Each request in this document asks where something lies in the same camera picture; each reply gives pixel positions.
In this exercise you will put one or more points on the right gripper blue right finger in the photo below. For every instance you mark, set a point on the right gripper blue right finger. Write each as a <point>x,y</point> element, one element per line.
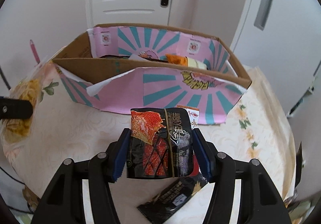
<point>203,154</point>

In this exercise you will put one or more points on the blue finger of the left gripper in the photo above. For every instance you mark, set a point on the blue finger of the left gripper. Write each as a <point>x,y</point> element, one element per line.
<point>15,109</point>

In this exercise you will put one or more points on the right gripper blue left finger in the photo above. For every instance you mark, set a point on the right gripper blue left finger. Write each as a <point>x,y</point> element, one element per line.
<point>119,154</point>

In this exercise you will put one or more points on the yellow waffle snack bag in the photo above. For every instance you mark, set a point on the yellow waffle snack bag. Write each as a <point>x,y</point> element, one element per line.
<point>30,88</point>

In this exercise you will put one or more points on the black red snack packet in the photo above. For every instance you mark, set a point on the black red snack packet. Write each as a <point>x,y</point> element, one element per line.
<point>161,144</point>

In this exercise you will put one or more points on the orange snack bag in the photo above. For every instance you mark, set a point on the orange snack bag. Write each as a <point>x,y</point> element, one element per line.
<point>179,60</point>

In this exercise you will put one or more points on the floral bed sheet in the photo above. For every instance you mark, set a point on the floral bed sheet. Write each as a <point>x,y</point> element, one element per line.
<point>255,128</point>

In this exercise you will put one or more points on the black long snack bar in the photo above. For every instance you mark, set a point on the black long snack bar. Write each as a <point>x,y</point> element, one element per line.
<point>165,204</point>

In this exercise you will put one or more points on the pink cardboard snack box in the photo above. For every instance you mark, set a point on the pink cardboard snack box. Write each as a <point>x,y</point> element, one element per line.
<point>120,66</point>

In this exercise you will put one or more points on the white wardrobe door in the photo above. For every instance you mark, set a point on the white wardrobe door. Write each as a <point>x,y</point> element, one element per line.
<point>282,38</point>

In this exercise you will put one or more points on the pink broom handle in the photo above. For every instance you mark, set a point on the pink broom handle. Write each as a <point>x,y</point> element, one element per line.
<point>34,51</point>

